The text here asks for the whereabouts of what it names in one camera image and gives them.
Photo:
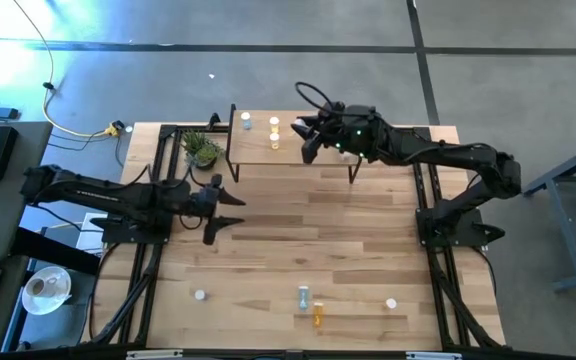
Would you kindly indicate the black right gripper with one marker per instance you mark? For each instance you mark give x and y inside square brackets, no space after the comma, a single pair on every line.
[353,130]

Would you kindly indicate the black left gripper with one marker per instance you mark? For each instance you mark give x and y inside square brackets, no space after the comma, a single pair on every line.
[205,207]

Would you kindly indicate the orange pill vial white cap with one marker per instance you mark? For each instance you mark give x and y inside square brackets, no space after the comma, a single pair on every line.
[318,315]
[391,303]
[299,122]

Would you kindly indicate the pale yellow pill vial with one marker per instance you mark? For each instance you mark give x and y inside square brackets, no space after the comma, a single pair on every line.
[274,123]
[274,141]

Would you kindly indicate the blue pill vial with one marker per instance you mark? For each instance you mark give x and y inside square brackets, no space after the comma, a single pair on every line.
[303,297]
[246,120]

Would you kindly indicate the clear bottle red pills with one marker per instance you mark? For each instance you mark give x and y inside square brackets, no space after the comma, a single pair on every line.
[199,295]

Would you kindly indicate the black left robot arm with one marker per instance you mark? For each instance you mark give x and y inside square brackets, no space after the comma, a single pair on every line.
[108,195]

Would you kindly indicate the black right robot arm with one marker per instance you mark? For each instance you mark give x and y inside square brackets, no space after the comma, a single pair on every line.
[443,152]

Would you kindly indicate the wooden shelf black metal legs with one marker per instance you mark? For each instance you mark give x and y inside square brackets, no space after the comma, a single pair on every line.
[258,155]

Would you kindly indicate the green potted plant black pot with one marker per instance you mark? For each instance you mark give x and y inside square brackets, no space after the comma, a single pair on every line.
[200,150]

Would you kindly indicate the white paper sheet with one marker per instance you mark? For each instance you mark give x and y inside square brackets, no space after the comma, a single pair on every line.
[85,235]

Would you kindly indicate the white coffee cup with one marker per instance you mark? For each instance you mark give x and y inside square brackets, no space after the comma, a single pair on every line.
[35,286]

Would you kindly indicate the blue-grey metal table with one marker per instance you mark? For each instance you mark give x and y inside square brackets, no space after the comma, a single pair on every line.
[563,222]

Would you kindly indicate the silver metal bracket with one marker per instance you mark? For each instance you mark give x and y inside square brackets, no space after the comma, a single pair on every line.
[433,356]
[153,355]

